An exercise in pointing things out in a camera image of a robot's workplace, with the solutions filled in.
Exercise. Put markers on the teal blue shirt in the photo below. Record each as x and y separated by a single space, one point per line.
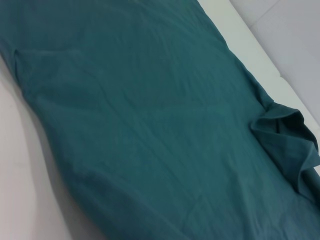
150 112

